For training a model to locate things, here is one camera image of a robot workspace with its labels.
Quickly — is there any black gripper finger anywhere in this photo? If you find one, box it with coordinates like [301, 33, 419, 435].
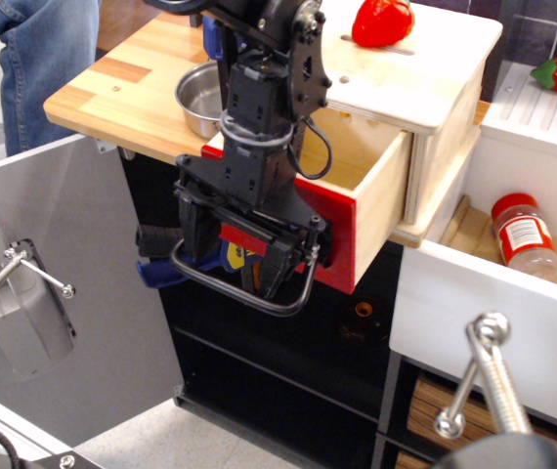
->
[178, 191, 222, 262]
[258, 239, 297, 298]

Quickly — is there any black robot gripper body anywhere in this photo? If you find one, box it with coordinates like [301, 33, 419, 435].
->
[176, 132, 328, 259]

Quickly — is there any red front wooden drawer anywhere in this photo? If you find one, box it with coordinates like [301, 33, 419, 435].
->
[200, 108, 412, 317]

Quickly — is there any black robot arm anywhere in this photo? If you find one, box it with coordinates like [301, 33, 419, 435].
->
[159, 1, 331, 315]

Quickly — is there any white open kitchen drawer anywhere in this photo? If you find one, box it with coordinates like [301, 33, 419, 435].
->
[388, 194, 557, 436]

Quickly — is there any grey open cabinet door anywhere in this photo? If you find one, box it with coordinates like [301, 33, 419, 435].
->
[0, 136, 181, 446]

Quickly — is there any light wooden box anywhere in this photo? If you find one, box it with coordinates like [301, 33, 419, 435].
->
[321, 1, 503, 247]

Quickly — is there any blue Irwin bar clamp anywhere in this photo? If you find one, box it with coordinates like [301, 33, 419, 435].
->
[136, 18, 262, 288]

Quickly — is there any dark round toy with orange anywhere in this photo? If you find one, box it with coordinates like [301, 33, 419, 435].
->
[333, 295, 393, 345]

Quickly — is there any stainless steel pot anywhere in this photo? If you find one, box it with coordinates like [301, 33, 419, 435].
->
[175, 61, 223, 140]

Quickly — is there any black toy kitchen cabinet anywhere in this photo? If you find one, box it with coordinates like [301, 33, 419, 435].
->
[118, 149, 557, 469]

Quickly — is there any red toy bell pepper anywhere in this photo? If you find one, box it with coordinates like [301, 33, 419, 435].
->
[352, 0, 415, 48]

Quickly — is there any person in blue jeans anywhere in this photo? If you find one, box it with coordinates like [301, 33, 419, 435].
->
[0, 0, 101, 156]

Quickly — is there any red lid spice jar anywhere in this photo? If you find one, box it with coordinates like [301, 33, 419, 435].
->
[491, 192, 557, 283]

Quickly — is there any white dish drainer sink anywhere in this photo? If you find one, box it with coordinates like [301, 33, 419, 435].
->
[466, 64, 557, 236]

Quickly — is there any silver screw clamp right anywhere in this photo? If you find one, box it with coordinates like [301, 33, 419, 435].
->
[433, 311, 557, 468]

